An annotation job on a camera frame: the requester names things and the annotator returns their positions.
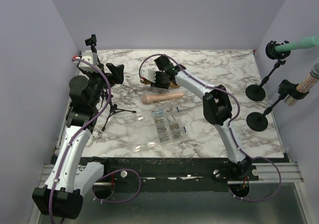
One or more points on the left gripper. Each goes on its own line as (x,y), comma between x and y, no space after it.
(116,76)

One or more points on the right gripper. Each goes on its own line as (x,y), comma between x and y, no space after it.
(157,84)

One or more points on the gold microphone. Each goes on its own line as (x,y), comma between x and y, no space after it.
(147,82)

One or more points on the pink microphone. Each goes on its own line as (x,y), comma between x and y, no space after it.
(146,99)

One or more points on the black tripod mic stand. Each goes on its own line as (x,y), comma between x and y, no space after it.
(113,108)

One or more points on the black round-base mic stand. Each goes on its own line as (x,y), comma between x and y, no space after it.
(92,42)

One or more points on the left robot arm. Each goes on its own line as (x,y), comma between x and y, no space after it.
(63,192)

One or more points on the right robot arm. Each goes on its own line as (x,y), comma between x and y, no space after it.
(217,108)

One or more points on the black stand holding teal mic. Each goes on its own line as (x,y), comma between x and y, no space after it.
(256,92)

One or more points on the black stand holding glitter mic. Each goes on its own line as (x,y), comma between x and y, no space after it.
(258,122)

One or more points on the glitter microphone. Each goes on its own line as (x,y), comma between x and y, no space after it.
(302,84)

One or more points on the teal microphone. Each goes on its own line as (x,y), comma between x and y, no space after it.
(305,43)

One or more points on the clear plastic screw box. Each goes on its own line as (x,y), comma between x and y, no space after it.
(160,126)

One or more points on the white plastic faucet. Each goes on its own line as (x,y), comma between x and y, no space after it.
(95,135)

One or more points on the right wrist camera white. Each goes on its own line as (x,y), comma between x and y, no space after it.
(148,75)

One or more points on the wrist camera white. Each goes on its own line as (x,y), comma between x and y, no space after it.
(86,61)
(148,75)

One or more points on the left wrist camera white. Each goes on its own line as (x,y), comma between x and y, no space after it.
(86,61)

